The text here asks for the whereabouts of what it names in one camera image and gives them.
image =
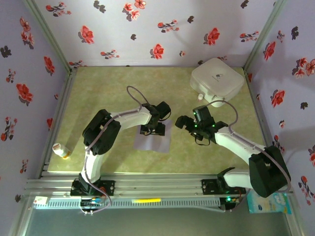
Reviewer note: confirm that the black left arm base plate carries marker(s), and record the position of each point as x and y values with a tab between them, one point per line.
110	188

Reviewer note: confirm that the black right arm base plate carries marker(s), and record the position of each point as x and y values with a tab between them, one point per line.
206	186

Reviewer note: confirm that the yellow label strip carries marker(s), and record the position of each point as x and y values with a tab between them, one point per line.
146	200

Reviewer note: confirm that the aluminium frame leg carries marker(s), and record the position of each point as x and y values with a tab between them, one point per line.
23	218
295	221

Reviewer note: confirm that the white box with red mark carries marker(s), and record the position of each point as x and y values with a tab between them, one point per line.
41	201

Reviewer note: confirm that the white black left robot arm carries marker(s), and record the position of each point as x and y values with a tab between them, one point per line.
130	120

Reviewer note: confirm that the aluminium corner post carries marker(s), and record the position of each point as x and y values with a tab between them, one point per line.
264	37
50	37

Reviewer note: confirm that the small white pink-capped bottle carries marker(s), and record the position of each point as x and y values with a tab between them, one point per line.
200	97

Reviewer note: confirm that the white plastic storage box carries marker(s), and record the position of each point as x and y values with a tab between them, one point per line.
216	78

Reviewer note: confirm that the lavender paper sheet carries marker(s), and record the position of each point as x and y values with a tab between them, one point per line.
152	142

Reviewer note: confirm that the aluminium table edge rail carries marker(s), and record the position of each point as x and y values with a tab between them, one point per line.
263	123
64	98

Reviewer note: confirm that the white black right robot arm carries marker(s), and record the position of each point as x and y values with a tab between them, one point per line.
236	145

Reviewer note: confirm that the long grooved aluminium rail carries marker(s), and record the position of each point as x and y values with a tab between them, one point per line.
157	184

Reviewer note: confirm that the blue wet wipes packet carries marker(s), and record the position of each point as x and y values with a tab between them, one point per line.
268	202

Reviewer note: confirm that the white bottle with orange cap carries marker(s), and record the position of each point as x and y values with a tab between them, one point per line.
60	150

